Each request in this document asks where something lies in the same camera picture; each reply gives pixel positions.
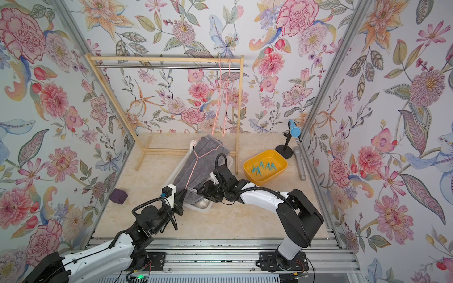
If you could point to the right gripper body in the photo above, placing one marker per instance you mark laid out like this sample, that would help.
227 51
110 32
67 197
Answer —
225 191

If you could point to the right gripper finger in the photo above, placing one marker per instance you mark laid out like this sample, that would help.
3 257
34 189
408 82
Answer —
206 190
216 197

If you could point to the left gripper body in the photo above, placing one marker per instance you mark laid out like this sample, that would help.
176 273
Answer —
176 207

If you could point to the clear clothespin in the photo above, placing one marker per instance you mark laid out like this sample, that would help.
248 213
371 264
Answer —
195 191

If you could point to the grey terry towel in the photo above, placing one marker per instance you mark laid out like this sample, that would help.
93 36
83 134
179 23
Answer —
181 182

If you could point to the pink wire hanger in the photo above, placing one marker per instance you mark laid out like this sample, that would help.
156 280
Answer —
203 161
219 100
226 95

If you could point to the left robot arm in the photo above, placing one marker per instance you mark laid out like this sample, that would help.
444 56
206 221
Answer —
125 252

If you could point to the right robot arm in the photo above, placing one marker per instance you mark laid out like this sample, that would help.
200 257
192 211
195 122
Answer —
298 216

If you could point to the white perforated plastic basket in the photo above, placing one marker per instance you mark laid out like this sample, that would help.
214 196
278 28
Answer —
204 204

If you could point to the yellow plastic bin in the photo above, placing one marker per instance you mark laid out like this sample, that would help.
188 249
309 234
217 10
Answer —
267 156

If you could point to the purple cube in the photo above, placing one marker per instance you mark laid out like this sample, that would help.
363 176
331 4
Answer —
118 196

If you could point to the silver metal cylinder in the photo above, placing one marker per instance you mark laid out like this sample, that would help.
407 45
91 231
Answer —
300 165

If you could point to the black stand blue knob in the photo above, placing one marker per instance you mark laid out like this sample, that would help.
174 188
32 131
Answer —
294 132

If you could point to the wooden clothes rack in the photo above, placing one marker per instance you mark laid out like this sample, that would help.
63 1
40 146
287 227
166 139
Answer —
150 92

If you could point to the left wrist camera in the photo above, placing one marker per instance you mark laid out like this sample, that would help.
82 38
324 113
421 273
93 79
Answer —
169 194

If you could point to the metal linear rail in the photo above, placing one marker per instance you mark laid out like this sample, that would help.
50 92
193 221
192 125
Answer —
239 255

